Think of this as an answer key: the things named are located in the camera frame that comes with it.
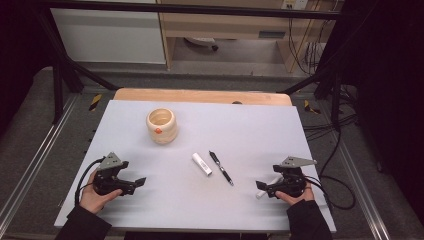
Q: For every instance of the yellow black floor tape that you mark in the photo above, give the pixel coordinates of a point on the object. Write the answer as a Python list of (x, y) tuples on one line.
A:
[(310, 107), (95, 102)]

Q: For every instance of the white short tube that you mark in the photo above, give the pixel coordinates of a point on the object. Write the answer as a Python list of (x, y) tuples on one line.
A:
[(201, 164)]

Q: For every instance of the light wooden desk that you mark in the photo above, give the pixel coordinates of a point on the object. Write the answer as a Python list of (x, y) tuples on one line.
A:
[(216, 25)]

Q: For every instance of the person's right hand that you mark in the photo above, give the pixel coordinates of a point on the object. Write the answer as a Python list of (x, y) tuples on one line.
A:
[(295, 199)]

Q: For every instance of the black pen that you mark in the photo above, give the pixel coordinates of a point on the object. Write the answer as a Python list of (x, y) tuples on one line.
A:
[(221, 168)]

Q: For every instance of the black metal stand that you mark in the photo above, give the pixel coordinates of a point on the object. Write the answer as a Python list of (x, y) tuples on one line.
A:
[(336, 100), (58, 86)]

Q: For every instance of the black metal crossbar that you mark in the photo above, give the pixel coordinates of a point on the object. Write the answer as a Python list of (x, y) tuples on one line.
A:
[(200, 10)]

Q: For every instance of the aluminium rail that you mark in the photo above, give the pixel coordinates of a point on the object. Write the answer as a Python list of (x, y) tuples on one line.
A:
[(363, 186), (36, 156)]

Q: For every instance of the white wall socket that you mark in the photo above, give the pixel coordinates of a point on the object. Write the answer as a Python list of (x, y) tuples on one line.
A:
[(295, 4)]

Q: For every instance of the wooden table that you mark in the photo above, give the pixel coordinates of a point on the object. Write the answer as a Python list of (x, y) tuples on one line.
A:
[(200, 96)]

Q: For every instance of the white cabinet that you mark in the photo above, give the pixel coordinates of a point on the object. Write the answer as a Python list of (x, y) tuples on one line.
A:
[(106, 36)]

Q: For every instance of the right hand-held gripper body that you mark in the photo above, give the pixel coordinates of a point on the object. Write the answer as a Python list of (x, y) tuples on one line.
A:
[(291, 181)]

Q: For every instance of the person's left hand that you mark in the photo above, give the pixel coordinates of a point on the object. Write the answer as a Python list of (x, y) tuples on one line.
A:
[(91, 200)]

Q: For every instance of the white pen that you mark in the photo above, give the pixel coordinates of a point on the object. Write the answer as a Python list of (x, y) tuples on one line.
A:
[(260, 195)]

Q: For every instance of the white flat device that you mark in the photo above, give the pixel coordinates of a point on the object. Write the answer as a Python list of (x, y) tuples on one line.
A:
[(200, 41)]

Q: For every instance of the cream ringed pen holder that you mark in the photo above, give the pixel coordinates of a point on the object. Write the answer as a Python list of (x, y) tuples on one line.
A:
[(166, 135)]

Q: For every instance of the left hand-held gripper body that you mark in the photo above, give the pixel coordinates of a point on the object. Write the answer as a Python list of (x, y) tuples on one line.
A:
[(106, 180)]

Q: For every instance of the black curtain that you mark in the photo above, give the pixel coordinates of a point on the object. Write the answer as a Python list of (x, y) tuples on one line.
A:
[(390, 83), (20, 50)]

